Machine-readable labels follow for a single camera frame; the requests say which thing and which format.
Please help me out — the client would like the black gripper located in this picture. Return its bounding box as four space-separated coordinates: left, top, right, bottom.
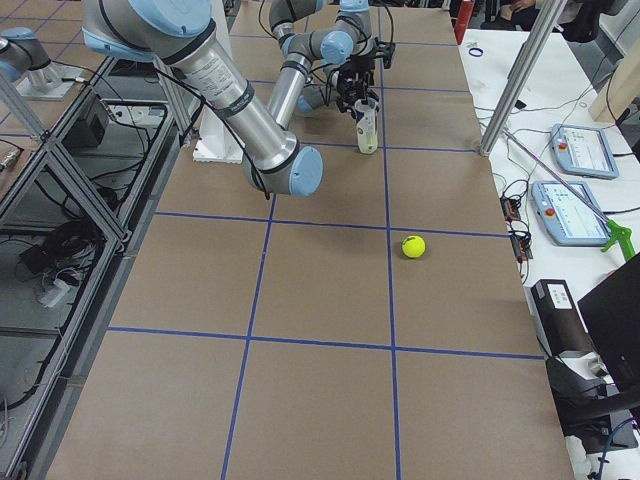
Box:
336 72 379 113
350 52 376 85

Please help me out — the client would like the clear tennis ball can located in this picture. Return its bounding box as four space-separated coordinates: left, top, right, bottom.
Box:
354 101 378 141

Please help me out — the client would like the yellow tennis ball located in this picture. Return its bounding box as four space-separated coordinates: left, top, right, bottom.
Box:
401 235 427 259
358 136 378 155

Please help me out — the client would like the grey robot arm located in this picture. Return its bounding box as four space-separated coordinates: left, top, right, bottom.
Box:
268 1 379 128
83 1 374 196

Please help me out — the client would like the neighbour grey robot arm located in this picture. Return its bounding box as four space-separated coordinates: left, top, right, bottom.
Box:
1 27 84 100

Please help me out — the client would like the orange circuit board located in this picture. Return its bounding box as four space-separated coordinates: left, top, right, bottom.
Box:
500 195 533 264

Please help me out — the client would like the far teach pendant tablet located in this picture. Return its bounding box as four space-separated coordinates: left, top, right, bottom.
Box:
550 124 619 180

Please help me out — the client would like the teach pendant tablet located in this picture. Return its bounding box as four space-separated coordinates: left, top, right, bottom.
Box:
550 124 619 180
531 181 609 247

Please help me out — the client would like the near teach pendant tablet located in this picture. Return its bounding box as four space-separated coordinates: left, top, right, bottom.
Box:
531 181 609 247

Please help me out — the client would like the black box with label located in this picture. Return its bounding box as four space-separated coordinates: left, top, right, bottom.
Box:
529 279 594 358

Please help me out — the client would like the black monitor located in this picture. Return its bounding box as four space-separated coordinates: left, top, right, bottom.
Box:
578 254 639 391

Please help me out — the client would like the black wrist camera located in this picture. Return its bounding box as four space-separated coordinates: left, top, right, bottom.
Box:
374 37 396 70

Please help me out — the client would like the white metal base plate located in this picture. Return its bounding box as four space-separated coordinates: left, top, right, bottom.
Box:
193 107 243 164

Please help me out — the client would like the silver camera post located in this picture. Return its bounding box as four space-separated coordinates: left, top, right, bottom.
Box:
478 1 566 157

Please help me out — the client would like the aluminium frame rack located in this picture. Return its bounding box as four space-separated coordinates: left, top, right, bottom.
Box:
1 59 197 479

